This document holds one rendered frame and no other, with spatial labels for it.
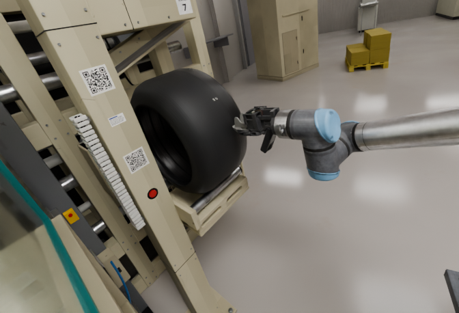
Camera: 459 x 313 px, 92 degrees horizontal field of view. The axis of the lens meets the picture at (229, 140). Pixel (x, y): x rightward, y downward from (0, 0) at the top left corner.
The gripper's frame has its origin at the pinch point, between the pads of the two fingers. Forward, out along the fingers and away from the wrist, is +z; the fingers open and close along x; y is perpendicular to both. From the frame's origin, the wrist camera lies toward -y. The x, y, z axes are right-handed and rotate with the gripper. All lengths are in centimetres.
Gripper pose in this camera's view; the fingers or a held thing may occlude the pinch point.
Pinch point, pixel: (235, 128)
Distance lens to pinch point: 85.2
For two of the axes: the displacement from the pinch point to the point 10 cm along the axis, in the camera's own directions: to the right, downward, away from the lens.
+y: -2.9, -8.8, -3.8
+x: -6.4, 4.8, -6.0
